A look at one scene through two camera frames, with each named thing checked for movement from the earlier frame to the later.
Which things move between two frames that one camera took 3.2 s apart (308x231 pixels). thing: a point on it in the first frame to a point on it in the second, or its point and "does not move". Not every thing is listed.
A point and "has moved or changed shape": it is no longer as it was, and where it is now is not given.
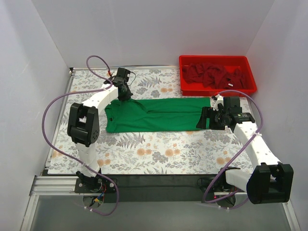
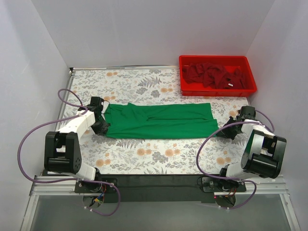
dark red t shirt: (212, 76) does not move
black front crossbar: (158, 188) does not move
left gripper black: (124, 95) to (101, 126)
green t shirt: (154, 113) has moved or changed shape
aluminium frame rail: (65, 185) does not move
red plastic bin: (206, 75) does not move
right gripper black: (212, 118) to (227, 131)
